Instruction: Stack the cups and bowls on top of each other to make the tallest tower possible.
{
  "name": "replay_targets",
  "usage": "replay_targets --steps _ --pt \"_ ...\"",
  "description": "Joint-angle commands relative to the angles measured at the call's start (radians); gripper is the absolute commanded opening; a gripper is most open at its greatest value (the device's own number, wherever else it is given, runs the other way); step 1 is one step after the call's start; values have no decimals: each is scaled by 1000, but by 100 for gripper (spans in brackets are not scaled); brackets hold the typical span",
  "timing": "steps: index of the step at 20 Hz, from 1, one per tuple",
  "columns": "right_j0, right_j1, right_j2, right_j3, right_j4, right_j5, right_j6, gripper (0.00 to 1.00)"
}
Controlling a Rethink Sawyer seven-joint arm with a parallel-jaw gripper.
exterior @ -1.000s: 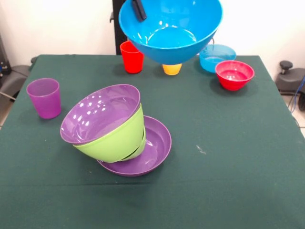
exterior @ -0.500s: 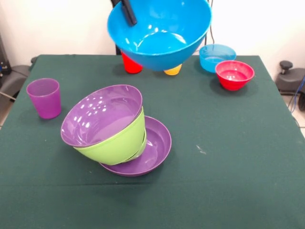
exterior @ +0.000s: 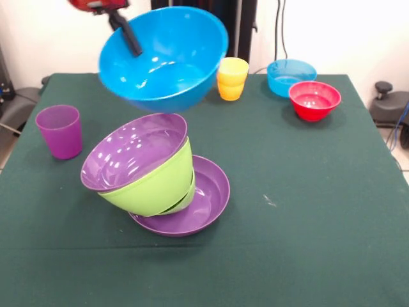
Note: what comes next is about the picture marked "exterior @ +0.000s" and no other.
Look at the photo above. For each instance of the large green bowl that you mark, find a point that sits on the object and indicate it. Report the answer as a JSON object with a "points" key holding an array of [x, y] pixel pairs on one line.
{"points": [[159, 192]]}

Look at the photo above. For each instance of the small red bowl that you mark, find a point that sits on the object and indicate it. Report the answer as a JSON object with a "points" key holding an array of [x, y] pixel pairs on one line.
{"points": [[314, 102]]}

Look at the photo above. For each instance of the black equipment rack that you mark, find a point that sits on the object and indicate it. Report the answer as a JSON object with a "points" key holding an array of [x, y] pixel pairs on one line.
{"points": [[4, 80]]}

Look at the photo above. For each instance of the small blue bowl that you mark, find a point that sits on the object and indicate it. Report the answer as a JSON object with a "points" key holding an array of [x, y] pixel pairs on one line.
{"points": [[284, 76]]}

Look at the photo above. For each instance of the large purple bowl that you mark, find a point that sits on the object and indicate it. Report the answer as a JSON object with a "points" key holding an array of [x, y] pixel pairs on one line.
{"points": [[128, 150], [211, 192]]}

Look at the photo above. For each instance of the purple cup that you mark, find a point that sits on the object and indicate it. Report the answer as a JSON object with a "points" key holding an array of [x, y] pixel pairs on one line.
{"points": [[60, 134]]}

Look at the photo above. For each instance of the dark grey equipment base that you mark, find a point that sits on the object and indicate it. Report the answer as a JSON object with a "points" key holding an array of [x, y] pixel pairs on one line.
{"points": [[390, 105], [19, 105]]}

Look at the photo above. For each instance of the small green bowl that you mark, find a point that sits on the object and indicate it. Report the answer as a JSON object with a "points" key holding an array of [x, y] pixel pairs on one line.
{"points": [[188, 198]]}

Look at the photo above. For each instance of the yellow cup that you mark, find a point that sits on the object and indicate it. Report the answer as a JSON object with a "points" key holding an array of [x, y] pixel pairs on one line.
{"points": [[231, 83]]}

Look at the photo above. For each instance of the dark green tablecloth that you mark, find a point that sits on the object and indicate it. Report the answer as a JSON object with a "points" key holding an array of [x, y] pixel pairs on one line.
{"points": [[287, 192]]}

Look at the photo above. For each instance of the large blue bowl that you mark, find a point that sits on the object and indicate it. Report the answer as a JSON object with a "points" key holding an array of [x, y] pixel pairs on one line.
{"points": [[166, 83]]}

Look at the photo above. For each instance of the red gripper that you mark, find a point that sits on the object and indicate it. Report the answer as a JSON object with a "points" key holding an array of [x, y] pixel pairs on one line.
{"points": [[96, 4]]}

